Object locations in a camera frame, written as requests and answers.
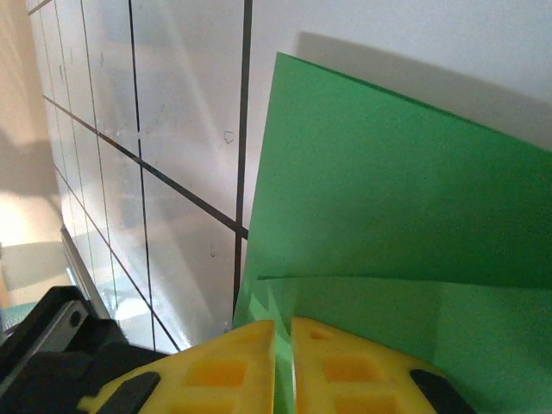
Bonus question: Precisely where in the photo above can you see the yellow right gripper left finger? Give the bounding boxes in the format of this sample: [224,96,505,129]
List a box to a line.
[76,318,278,414]

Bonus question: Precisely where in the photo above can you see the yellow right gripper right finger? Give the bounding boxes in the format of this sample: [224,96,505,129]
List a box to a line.
[290,316,478,414]

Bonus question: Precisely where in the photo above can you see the green paper sheet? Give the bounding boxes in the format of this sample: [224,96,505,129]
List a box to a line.
[232,51,552,414]

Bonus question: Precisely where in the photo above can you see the translucent teal plastic cup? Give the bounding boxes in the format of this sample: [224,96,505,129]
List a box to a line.
[0,301,40,342]

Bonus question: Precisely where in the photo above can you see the aluminium table frame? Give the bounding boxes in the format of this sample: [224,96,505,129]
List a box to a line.
[59,226,109,323]

